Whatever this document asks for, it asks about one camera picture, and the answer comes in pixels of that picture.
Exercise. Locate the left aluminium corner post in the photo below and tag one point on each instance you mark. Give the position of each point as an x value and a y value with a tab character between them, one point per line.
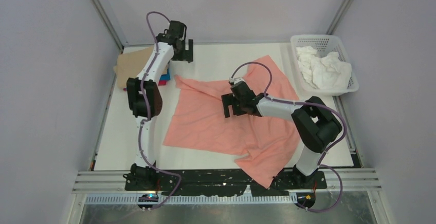
106	14

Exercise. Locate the right aluminium corner post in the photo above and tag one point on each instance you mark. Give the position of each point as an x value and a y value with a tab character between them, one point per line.
339	15

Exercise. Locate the folded blue t shirt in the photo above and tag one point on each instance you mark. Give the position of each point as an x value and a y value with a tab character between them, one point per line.
165	75

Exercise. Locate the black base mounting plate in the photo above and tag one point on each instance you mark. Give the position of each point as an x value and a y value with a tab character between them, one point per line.
221	183

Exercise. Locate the white plastic laundry basket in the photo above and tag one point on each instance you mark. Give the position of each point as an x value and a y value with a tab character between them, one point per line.
324	44

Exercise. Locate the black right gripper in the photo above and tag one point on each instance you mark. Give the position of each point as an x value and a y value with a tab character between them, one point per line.
230	99

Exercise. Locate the aluminium frame rail front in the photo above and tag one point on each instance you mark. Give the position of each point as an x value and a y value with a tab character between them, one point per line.
353	179

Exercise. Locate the white slotted cable duct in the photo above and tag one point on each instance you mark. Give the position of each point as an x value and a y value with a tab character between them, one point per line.
152	199

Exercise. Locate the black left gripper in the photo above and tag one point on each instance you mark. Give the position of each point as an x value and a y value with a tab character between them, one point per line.
187	54

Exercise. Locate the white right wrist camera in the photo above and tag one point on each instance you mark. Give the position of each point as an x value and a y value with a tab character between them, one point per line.
236	80

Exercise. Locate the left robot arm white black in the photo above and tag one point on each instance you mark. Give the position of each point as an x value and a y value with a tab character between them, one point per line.
145	102

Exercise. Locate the salmon pink t shirt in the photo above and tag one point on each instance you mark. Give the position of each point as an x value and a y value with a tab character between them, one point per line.
263	145

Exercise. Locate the aluminium corner post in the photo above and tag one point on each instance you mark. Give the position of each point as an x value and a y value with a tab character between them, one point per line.
106	14
339	15

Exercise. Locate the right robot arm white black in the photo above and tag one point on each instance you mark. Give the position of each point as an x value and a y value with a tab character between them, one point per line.
319	126

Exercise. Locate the white t shirt in basket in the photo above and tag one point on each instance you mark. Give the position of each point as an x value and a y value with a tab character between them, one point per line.
326	73

